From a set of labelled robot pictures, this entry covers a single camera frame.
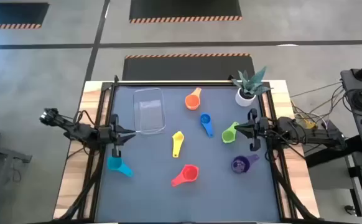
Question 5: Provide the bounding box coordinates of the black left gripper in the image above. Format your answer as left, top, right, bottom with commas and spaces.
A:
98, 113, 137, 158

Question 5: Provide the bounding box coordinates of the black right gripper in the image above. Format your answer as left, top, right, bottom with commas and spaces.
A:
233, 108, 272, 152

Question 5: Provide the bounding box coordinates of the green measuring cup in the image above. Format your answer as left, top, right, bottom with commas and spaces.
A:
221, 121, 240, 144

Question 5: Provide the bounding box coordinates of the teal measuring cup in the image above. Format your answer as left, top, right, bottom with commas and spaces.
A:
106, 155, 134, 178

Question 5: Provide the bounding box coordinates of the purple measuring cup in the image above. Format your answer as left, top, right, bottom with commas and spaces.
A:
231, 154, 260, 174

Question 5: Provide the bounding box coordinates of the blue measuring cup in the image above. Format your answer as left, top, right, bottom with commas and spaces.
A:
199, 113, 215, 138

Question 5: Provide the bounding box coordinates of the yellow measuring cup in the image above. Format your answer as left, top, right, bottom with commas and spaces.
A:
172, 131, 185, 159

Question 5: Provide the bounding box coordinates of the orange measuring cup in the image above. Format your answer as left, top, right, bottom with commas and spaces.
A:
184, 87, 202, 111

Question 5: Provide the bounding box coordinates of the red measuring cup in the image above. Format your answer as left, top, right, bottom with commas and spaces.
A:
170, 164, 200, 188

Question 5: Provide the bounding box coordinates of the clear plastic basket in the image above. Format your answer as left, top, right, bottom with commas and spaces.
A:
132, 87, 167, 136

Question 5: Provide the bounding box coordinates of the potted plant in white pot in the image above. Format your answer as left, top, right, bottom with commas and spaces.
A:
231, 65, 274, 108

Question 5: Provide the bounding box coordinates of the yellow plug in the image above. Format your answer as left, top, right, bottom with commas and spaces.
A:
302, 118, 318, 130

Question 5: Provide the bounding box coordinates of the grey-blue table mat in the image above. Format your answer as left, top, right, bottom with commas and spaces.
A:
94, 85, 282, 223

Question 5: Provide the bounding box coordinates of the black power strip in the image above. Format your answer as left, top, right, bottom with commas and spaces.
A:
322, 119, 340, 133

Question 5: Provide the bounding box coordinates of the black striped-edge floor mat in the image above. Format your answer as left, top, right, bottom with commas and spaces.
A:
0, 2, 50, 30
129, 0, 243, 24
121, 53, 256, 82

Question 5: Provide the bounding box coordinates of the black cart foot beam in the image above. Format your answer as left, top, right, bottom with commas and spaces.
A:
305, 135, 362, 168

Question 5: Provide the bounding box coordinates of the grey equipment cart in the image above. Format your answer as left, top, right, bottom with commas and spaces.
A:
339, 68, 362, 156

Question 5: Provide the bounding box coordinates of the small black caster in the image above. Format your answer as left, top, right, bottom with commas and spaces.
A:
344, 204, 358, 216

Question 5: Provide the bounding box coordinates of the black table frame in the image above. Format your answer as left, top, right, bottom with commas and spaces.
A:
53, 74, 320, 224

